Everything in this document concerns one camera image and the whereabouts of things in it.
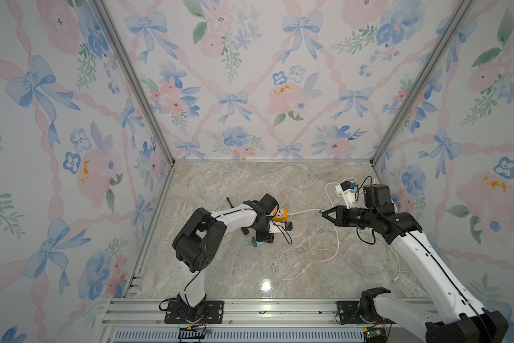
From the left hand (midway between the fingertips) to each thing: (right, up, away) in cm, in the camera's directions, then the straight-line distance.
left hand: (270, 232), depth 93 cm
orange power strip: (+4, +7, +3) cm, 9 cm away
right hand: (+19, +11, -18) cm, 28 cm away
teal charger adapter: (-6, -4, -5) cm, 9 cm away
